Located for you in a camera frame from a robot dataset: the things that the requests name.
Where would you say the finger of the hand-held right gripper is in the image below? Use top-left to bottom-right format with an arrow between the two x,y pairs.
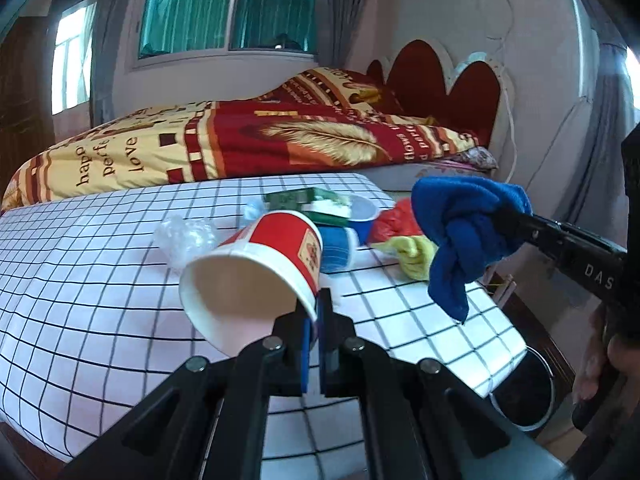
492,207 -> 582,262

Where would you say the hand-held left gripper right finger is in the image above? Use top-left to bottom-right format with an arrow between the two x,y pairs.
319,287 -> 568,480

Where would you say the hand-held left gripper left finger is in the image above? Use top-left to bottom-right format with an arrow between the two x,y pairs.
57,303 -> 321,480

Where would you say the blue cloth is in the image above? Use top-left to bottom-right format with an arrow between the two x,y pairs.
411,176 -> 533,322

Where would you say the blue paper cup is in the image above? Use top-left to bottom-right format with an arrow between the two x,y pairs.
317,226 -> 359,275

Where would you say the red paper cup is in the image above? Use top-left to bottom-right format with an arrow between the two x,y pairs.
179,210 -> 325,356

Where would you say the red plastic bag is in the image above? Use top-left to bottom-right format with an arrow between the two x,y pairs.
369,197 -> 426,245

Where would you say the black trash bin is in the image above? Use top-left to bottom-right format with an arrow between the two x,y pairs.
487,345 -> 557,432

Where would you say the green box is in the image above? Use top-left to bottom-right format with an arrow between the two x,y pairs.
264,187 -> 353,226

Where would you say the person's right hand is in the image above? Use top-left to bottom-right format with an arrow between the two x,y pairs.
572,306 -> 640,405

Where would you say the floral pillow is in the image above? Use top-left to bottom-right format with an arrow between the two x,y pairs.
440,147 -> 501,172

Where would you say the yellow cloth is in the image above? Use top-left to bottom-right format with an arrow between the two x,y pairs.
372,234 -> 441,281

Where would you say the small blue bowl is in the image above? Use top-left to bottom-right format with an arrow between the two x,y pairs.
345,195 -> 380,246

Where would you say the grey bed mattress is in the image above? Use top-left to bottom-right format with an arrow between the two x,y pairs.
367,157 -> 501,195

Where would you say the small clear plastic wrap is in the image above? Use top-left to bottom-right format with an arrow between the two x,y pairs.
242,197 -> 269,224

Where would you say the red heart-shaped headboard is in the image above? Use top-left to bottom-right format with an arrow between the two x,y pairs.
365,39 -> 516,161

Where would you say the checked white tablecloth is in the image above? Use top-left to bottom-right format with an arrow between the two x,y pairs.
0,172 -> 531,463

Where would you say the red yellow printed blanket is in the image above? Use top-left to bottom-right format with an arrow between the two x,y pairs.
0,67 -> 481,213

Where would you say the grey window curtain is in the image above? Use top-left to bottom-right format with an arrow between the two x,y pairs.
90,0 -> 151,126
315,0 -> 373,68

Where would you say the large window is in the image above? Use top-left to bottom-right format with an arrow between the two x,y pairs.
132,0 -> 321,68

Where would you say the dark brown wardrobe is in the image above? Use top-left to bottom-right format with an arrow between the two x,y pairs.
0,15 -> 57,196

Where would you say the small side window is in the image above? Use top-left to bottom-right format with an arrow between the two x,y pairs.
50,0 -> 98,116

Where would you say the grey wall curtain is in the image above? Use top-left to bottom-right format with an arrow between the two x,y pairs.
565,0 -> 640,221

